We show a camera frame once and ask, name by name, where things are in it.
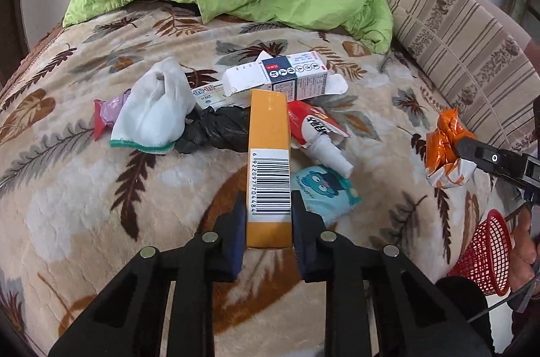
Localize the red mesh trash basket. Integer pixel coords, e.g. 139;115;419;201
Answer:
448;209;512;297

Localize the leaf pattern beige blanket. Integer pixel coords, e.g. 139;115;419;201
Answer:
1;1;514;356

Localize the white cloth green trim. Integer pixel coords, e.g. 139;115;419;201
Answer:
110;57;196;155

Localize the black plastic bag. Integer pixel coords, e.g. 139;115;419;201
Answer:
174;106;250;154

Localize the purple red candy wrapper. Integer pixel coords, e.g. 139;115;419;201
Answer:
93;89;131;140

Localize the white blue medicine carton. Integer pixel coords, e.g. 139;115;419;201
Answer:
221;52;348;102

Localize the red white tube package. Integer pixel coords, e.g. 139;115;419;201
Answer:
288;100;353;179

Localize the striped beige pillow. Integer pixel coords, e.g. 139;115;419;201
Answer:
388;0;539;155

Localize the light blue tissue pack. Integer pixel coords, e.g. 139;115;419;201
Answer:
291;165;361;227

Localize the person's right hand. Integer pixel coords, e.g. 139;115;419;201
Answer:
508;206;539;292

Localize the long white pill box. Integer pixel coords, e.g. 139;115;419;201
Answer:
192;82;251;111

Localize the orange barcode carton box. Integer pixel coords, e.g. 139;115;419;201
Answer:
246;89;292;249

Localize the orange white snack wrapper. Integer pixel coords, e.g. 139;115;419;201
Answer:
425;108;477;189

